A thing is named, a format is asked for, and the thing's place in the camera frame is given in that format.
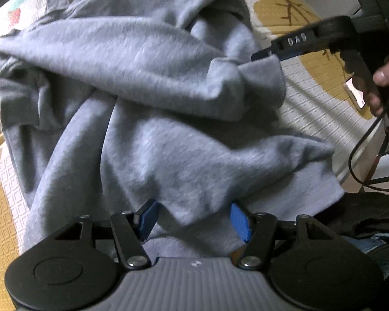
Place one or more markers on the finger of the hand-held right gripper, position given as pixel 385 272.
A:
pixel 262 55

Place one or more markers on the smartphone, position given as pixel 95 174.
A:
pixel 355 94

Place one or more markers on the person's blue jeans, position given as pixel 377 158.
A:
pixel 379 244

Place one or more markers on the printed foam play mat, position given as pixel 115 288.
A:
pixel 311 103

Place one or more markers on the person's black clothing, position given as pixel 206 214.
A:
pixel 359 210

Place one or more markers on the grey sweatshirt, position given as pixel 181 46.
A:
pixel 149 103

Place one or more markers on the person's right hand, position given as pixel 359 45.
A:
pixel 387 74

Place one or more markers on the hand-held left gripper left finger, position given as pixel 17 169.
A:
pixel 149 221

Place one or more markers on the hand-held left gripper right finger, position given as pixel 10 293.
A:
pixel 240 224

